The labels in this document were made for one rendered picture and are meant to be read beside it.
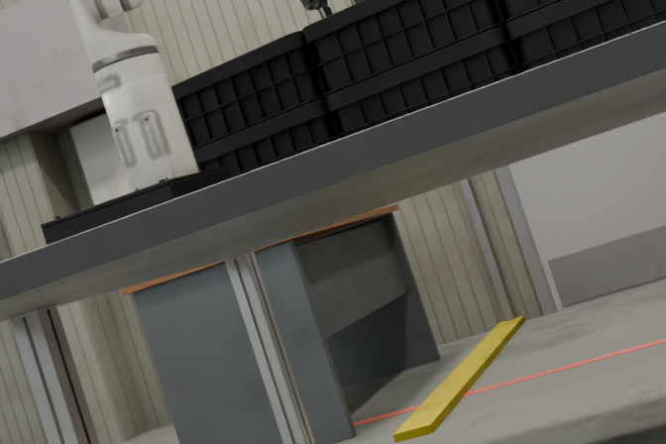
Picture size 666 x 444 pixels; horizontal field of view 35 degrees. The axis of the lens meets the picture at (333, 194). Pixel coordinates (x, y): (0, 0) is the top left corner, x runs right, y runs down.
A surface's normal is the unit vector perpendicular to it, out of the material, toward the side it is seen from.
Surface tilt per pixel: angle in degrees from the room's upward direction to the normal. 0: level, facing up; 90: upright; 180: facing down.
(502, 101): 90
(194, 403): 90
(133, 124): 94
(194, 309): 90
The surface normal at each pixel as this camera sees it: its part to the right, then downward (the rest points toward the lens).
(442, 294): -0.31, 0.05
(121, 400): 0.90, -0.31
